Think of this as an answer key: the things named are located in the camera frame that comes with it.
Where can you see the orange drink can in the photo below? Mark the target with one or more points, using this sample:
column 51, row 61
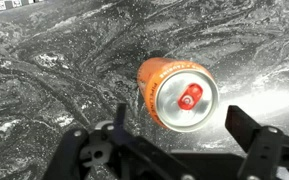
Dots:
column 180, row 96

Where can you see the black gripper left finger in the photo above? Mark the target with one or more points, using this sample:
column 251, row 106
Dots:
column 121, row 117

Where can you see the black white checkerboard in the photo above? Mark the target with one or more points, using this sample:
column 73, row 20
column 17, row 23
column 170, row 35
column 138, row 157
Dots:
column 4, row 4

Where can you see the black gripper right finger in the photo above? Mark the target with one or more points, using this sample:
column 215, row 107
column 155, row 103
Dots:
column 241, row 126

